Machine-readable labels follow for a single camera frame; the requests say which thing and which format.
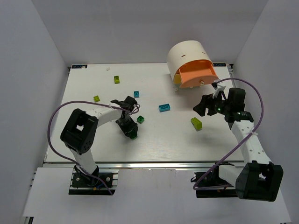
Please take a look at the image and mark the lime small lego brick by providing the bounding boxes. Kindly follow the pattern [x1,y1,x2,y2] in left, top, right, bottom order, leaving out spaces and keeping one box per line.
[93,95,100,103]

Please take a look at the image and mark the small dark green lego brick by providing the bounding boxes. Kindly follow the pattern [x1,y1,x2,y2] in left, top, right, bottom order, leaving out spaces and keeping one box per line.
[137,116,145,124]

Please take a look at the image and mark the white cylindrical drawer cabinet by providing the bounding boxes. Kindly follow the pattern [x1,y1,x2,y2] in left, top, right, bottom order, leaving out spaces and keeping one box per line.
[167,41,212,80]

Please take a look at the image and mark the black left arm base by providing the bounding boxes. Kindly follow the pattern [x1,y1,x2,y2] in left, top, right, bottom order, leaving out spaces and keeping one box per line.
[68,168,118,196]

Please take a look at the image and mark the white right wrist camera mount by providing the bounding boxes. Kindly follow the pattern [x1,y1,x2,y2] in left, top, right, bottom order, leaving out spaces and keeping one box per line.
[212,79,226,98]

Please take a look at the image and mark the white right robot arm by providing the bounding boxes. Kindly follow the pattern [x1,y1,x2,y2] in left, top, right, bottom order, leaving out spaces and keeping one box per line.
[193,88,284,202]

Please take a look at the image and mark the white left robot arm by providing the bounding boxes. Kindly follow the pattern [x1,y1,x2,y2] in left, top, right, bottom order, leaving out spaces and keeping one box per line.
[60,96,139,176]

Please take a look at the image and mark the yellow drawer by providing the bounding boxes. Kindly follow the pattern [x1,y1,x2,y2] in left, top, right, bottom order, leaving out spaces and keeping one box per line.
[173,73,181,84]

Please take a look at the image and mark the orange drawer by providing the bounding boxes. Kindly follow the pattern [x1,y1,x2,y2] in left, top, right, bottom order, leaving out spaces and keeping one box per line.
[176,60,219,88]

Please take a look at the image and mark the lime square lego brick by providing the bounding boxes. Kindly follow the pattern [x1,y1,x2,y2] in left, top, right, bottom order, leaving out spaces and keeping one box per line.
[114,76,120,84]

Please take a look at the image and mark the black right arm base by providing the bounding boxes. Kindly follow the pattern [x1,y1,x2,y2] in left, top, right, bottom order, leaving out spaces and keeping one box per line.
[196,168,237,198]

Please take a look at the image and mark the long teal lego brick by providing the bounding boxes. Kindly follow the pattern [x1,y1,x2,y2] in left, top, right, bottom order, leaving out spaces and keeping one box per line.
[158,104,171,112]

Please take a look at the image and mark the long lime lego brick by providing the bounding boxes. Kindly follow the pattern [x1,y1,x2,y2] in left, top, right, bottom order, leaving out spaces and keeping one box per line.
[191,117,202,131]

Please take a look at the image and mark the small teal lego brick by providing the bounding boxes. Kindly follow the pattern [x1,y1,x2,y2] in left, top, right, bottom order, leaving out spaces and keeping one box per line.
[134,91,140,98]

